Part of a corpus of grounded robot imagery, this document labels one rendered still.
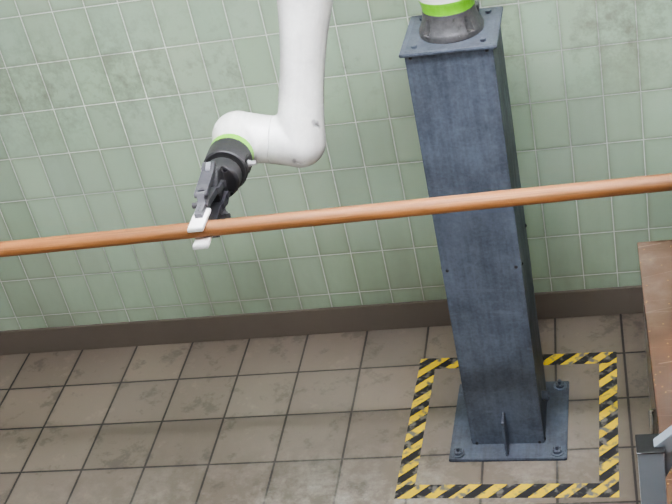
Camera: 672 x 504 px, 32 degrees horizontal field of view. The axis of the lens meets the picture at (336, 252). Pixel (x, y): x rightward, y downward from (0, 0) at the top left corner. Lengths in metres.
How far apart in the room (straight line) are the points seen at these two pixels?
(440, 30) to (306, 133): 0.46
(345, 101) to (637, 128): 0.82
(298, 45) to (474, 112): 0.54
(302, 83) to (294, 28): 0.11
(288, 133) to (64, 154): 1.43
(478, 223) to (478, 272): 0.15
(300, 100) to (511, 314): 0.94
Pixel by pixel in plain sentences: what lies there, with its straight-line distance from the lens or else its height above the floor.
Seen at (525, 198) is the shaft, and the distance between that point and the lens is 2.07.
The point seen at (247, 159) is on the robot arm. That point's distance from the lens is 2.37.
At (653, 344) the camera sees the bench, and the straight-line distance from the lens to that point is 2.71.
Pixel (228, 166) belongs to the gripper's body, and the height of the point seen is 1.22.
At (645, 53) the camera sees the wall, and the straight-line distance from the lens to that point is 3.33.
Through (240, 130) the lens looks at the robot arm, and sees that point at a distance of 2.43.
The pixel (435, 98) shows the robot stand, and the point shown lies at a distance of 2.74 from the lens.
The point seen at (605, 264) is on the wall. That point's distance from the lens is 3.66.
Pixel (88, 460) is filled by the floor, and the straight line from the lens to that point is 3.70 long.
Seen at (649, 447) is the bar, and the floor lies 0.95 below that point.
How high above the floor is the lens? 2.28
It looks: 32 degrees down
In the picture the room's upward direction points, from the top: 13 degrees counter-clockwise
